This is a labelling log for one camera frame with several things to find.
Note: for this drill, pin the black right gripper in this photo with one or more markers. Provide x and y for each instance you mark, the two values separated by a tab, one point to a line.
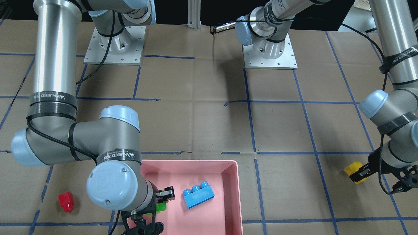
167	194

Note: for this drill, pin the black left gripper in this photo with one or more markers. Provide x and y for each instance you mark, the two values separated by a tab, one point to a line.
374	163

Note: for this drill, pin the green toy block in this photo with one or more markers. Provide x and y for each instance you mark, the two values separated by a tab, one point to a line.
160	206

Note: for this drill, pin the yellow toy block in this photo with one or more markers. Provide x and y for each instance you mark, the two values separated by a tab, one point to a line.
355	165

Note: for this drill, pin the blue toy block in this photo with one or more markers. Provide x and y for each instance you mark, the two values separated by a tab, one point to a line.
198	194

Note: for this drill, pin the red toy block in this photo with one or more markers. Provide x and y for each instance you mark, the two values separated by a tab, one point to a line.
66	201

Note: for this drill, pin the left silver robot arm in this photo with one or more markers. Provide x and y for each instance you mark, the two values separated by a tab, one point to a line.
394	113

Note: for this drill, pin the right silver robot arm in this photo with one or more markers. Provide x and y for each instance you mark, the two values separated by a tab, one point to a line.
53	136

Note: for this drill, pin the pink plastic box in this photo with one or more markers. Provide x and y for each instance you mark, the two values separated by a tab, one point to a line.
220	215

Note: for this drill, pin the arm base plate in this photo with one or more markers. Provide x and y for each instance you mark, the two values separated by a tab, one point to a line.
269	55
125	49

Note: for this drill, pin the aluminium frame post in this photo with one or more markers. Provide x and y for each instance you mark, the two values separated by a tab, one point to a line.
194	14

